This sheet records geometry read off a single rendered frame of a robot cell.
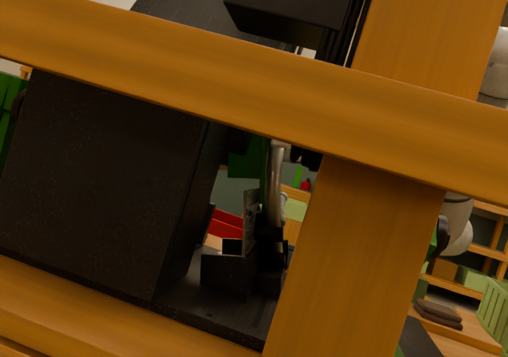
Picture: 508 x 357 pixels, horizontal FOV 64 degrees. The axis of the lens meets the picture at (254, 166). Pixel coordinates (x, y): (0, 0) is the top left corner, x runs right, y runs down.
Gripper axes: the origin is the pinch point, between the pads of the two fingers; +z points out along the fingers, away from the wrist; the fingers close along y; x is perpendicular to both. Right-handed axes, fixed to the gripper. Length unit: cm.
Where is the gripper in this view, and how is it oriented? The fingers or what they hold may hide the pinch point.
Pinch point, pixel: (288, 148)
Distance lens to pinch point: 83.5
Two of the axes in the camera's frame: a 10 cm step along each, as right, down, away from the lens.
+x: -1.4, 7.0, -7.0
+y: -0.9, -7.2, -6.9
